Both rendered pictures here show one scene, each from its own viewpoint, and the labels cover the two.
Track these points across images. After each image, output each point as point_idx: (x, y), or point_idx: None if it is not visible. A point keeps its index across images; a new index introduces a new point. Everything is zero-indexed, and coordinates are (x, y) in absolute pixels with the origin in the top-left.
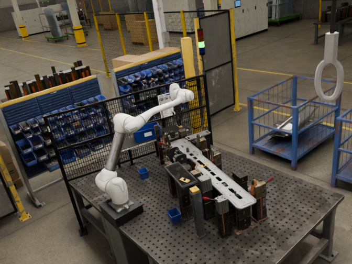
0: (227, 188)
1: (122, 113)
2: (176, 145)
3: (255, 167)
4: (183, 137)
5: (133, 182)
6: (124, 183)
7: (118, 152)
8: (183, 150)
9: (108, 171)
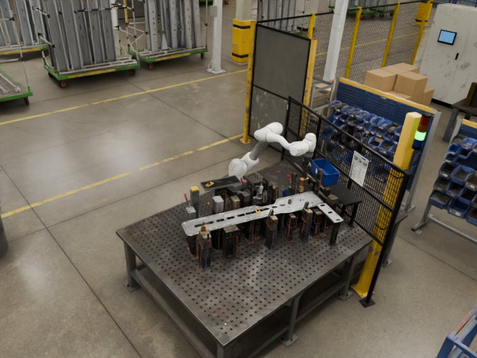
0: (213, 220)
1: (276, 124)
2: (305, 196)
3: (297, 279)
4: (328, 204)
5: (280, 192)
6: (236, 166)
7: (257, 148)
8: (293, 200)
9: (248, 154)
